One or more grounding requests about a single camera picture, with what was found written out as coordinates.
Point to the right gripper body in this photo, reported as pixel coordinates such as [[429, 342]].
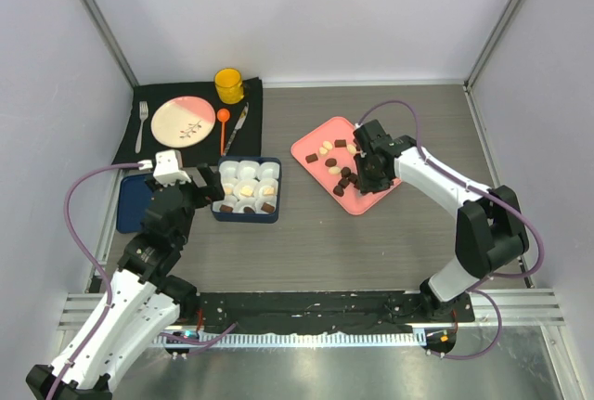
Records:
[[369, 180]]

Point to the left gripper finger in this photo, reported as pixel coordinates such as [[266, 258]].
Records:
[[212, 190], [152, 184]]

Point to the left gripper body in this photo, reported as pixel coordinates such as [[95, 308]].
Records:
[[191, 200]]

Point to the dark blue box lid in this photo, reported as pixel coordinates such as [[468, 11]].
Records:
[[133, 199]]

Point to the brown rectangular chocolate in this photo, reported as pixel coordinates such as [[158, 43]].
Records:
[[226, 208], [268, 208]]

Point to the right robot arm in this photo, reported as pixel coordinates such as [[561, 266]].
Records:
[[489, 233]]

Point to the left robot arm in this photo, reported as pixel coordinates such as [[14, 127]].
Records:
[[142, 299]]

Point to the dark blue chocolate box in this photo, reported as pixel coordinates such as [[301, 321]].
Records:
[[258, 173]]

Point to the pink plastic tray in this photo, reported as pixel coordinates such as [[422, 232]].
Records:
[[316, 160]]

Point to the black cloth placemat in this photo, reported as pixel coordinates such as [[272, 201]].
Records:
[[247, 142]]

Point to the pink and cream plate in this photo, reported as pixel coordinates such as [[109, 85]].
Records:
[[183, 122]]

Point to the orange plastic spoon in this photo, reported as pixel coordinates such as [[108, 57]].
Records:
[[223, 116]]

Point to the silver fork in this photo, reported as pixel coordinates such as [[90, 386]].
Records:
[[143, 116]]

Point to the steak knife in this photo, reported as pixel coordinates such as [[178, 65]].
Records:
[[241, 120]]

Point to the yellow mug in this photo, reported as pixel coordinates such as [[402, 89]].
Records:
[[229, 86]]

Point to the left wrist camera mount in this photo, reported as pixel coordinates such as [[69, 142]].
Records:
[[167, 168]]

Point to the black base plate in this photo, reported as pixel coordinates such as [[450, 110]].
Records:
[[318, 312]]

